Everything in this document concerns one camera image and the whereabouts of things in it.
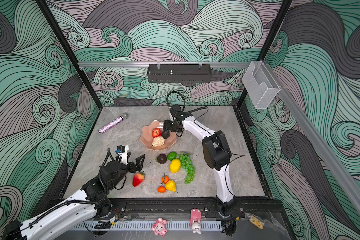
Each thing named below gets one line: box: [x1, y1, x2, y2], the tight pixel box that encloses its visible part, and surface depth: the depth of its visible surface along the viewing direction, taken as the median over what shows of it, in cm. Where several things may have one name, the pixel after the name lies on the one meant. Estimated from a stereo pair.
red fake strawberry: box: [132, 171, 145, 187], surface depth 82 cm
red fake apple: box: [151, 128, 162, 139], surface depth 99 cm
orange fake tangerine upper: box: [161, 175, 170, 184], surface depth 83 cm
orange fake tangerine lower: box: [157, 186, 166, 193], surface depth 79 cm
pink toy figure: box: [152, 217, 167, 237], surface depth 67 cm
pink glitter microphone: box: [98, 113, 129, 134], surface depth 109 cm
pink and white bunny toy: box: [190, 208, 202, 234], surface depth 71 cm
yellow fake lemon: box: [169, 158, 182, 174], surface depth 87 cm
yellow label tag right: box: [249, 215, 264, 230], surface depth 70 cm
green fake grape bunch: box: [178, 153, 196, 185], surface depth 85 cm
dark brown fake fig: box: [157, 153, 167, 164], surface depth 89 cm
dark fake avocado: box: [162, 130, 170, 139], surface depth 97 cm
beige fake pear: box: [151, 136, 165, 148], surface depth 95 cm
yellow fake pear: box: [165, 180, 179, 194], surface depth 79 cm
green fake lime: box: [167, 151, 178, 161], surface depth 91 cm
